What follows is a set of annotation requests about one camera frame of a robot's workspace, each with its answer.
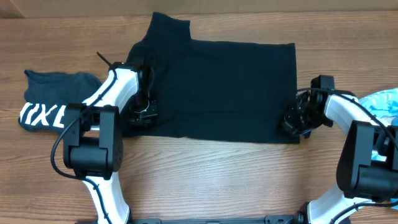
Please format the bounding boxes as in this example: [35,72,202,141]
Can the plain black t-shirt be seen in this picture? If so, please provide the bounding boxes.
[127,12,300,144]

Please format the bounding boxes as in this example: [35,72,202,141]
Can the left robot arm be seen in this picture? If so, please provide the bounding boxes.
[61,62,158,223]

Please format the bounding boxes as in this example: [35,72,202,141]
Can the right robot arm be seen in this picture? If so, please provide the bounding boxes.
[280,75,397,224]

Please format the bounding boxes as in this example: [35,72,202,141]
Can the light blue garment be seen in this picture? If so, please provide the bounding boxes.
[359,88,398,162]

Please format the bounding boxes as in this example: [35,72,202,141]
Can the folded black shirt white letters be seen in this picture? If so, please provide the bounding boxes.
[18,70,102,134]

